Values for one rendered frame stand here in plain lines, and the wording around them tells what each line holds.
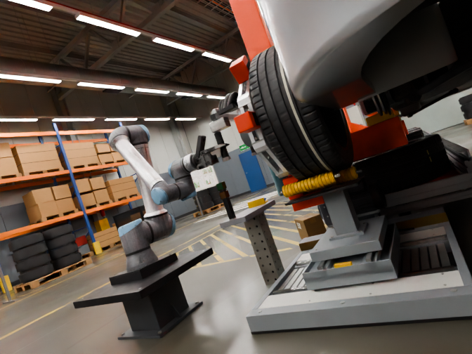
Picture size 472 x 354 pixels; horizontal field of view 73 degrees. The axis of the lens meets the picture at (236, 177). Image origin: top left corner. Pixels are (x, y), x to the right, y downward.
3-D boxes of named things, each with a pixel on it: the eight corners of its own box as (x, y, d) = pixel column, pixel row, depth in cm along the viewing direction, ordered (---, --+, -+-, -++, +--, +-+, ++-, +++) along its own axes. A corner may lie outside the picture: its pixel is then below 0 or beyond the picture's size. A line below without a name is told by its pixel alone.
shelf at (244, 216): (246, 221, 167) (244, 215, 167) (220, 228, 175) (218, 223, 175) (276, 204, 204) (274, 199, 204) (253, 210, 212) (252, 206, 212)
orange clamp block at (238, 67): (253, 77, 144) (242, 60, 140) (238, 85, 148) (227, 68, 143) (255, 71, 149) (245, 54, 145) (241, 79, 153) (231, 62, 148)
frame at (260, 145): (279, 180, 136) (236, 60, 137) (265, 184, 139) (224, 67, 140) (312, 165, 183) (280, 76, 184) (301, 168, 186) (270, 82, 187)
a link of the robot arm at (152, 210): (145, 243, 205) (116, 128, 201) (168, 234, 216) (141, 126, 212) (156, 244, 193) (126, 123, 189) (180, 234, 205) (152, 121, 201)
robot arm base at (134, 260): (120, 274, 186) (114, 258, 187) (141, 264, 203) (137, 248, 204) (144, 267, 178) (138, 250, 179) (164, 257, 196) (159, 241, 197)
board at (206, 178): (208, 215, 1019) (188, 158, 1024) (197, 218, 1046) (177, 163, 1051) (232, 204, 1146) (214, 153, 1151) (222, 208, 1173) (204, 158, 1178)
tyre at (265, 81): (357, 143, 182) (350, 190, 126) (319, 156, 193) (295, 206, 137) (312, 31, 169) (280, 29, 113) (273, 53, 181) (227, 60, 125)
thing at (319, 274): (398, 281, 118) (389, 256, 118) (308, 292, 136) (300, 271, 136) (401, 239, 162) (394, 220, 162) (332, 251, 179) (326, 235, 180)
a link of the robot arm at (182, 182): (175, 204, 171) (168, 181, 171) (192, 198, 178) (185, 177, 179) (183, 200, 164) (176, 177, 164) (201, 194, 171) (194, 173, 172)
